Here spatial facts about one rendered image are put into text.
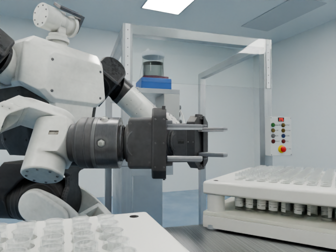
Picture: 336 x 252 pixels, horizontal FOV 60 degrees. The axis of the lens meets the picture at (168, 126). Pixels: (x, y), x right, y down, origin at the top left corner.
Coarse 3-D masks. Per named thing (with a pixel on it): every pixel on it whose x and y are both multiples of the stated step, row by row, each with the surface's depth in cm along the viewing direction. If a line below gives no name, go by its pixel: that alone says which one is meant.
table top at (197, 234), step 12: (168, 228) 45; (180, 228) 45; (192, 228) 45; (204, 228) 45; (180, 240) 39; (192, 240) 39; (204, 240) 39; (216, 240) 39; (228, 240) 39; (240, 240) 39; (252, 240) 39; (264, 240) 39; (276, 240) 39
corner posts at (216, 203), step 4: (208, 196) 45; (212, 196) 44; (216, 196) 44; (220, 196) 44; (224, 196) 45; (208, 200) 45; (212, 200) 44; (216, 200) 44; (220, 200) 44; (224, 200) 45; (208, 204) 45; (212, 204) 44; (216, 204) 44; (220, 204) 44; (224, 204) 45; (208, 208) 45; (212, 208) 44; (216, 208) 44; (220, 208) 44; (224, 208) 45
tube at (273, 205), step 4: (268, 176) 44; (272, 176) 43; (276, 176) 43; (268, 180) 44; (272, 180) 43; (276, 180) 43; (272, 204) 43; (276, 204) 43; (272, 208) 43; (276, 208) 43; (272, 212) 43; (276, 212) 43
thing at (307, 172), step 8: (264, 168) 54; (272, 168) 54; (280, 168) 55; (288, 168) 54; (296, 168) 54; (256, 176) 47; (280, 176) 46; (304, 176) 44; (312, 176) 43; (320, 176) 48; (328, 176) 43; (256, 200) 47; (280, 208) 46; (304, 208) 43; (320, 208) 46
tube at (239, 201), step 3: (237, 174) 46; (240, 174) 46; (237, 177) 46; (240, 177) 46; (237, 198) 46; (240, 198) 46; (237, 201) 46; (240, 201) 46; (237, 204) 46; (240, 204) 46; (237, 207) 46; (240, 207) 46
